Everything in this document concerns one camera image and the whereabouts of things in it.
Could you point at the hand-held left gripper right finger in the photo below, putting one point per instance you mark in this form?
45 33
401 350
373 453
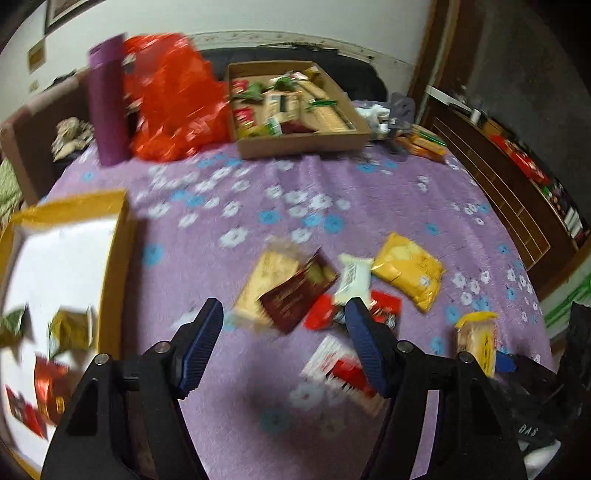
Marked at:
365 353

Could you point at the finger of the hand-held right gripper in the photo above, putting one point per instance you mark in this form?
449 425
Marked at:
506 362

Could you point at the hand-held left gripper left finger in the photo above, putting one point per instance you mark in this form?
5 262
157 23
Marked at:
203 344

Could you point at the clear yellow-edged biscuit packet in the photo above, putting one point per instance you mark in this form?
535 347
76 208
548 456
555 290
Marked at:
476 339

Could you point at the yellow cardboard box white inside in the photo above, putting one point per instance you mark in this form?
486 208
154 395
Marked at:
60 277

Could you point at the red and white snack packet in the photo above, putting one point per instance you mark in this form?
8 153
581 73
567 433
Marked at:
339 376

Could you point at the red candy packet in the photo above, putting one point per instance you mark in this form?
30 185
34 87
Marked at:
323 311

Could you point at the green white striped cloth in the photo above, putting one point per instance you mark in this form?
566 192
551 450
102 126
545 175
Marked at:
561 302

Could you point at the beige cracker packet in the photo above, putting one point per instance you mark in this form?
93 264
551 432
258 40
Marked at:
264 288

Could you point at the yellow snack packet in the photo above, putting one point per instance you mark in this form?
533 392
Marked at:
408 274

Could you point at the maroon snack packet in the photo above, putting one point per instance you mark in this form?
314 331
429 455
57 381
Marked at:
296 295

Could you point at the olive gold snack packet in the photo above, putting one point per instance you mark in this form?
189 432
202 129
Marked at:
70 330

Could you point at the purple floral blanket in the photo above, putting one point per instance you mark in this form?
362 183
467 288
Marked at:
286 212

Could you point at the red orange snack packet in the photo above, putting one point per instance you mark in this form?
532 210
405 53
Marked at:
51 385

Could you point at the brown wooden cabinet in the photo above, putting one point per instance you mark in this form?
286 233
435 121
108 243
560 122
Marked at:
503 194

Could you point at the dark red snack packet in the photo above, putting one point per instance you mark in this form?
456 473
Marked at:
24 410

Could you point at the green snack packet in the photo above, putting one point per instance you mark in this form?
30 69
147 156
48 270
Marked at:
11 325

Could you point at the red box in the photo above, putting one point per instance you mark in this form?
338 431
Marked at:
524 161

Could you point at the orange packets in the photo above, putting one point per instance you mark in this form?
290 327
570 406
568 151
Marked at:
424 143

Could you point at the brown cardboard tray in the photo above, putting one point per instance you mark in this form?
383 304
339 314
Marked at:
300 141

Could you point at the white crumpled items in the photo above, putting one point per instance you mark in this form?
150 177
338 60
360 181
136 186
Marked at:
376 115

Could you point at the red plastic bag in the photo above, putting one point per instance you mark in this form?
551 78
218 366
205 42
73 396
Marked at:
173 99

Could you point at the crumpled patterned cloth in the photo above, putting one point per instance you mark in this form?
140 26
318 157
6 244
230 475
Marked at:
69 136

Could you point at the grey bag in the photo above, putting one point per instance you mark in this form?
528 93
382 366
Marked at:
402 108

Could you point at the pile of mixed snack packets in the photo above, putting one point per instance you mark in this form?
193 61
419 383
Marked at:
286 106

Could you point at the purple cylinder bottle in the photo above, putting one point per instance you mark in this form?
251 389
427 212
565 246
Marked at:
107 101

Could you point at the brown armchair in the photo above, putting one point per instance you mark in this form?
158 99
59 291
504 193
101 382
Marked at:
32 134

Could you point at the yellow wall sign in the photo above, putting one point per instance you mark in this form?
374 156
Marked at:
36 55

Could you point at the framed wall picture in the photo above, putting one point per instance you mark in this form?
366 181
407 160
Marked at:
64 13

